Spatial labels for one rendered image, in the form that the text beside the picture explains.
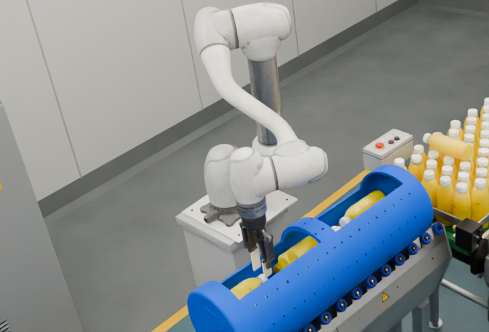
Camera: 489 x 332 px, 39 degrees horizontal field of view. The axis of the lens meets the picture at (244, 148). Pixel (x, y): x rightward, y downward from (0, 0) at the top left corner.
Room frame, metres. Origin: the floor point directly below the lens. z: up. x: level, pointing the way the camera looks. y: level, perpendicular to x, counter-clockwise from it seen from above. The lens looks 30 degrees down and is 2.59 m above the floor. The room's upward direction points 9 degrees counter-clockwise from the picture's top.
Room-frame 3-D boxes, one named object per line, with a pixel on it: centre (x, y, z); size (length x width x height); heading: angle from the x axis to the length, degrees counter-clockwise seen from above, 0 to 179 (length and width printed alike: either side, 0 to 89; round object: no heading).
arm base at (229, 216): (2.29, 0.11, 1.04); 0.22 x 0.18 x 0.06; 129
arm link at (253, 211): (1.73, 0.01, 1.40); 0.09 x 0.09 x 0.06
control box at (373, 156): (2.46, -0.59, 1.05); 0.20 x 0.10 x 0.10; 126
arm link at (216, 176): (2.30, 0.08, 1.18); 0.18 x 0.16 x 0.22; 95
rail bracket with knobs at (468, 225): (1.97, -0.74, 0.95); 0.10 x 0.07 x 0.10; 36
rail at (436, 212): (2.15, -0.65, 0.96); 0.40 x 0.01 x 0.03; 36
